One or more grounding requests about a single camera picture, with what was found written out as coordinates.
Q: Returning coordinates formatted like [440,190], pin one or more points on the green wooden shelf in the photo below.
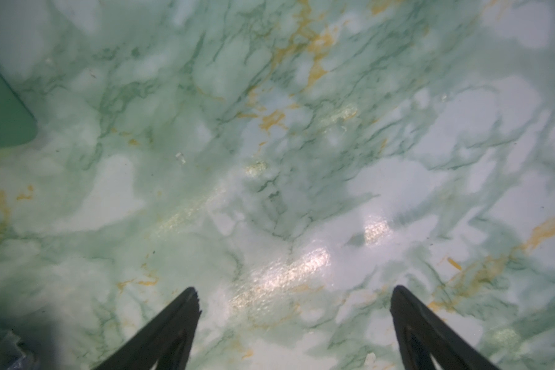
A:
[17,124]

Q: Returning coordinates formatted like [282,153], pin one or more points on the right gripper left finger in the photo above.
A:
[165,342]

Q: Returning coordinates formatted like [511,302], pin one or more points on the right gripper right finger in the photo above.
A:
[425,340]

